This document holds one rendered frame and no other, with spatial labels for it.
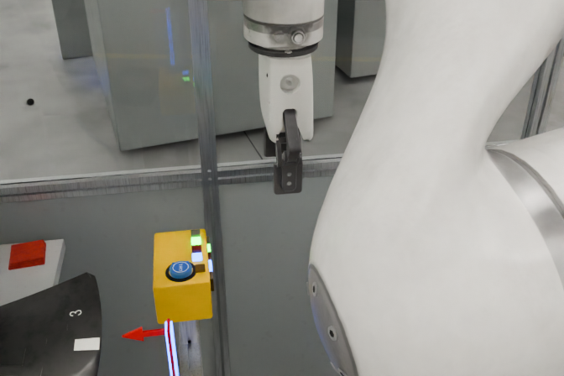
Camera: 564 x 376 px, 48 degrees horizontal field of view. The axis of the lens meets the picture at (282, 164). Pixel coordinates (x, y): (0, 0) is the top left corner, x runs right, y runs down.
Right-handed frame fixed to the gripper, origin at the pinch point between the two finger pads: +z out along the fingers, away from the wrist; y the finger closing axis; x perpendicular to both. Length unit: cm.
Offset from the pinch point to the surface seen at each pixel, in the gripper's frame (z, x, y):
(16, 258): 55, 52, 58
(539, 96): 28, -77, 70
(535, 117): 34, -77, 70
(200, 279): 35.9, 10.8, 22.3
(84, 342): 24.5, 26.3, -1.2
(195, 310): 42.2, 11.9, 21.5
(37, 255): 55, 48, 59
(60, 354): 24.8, 29.3, -2.5
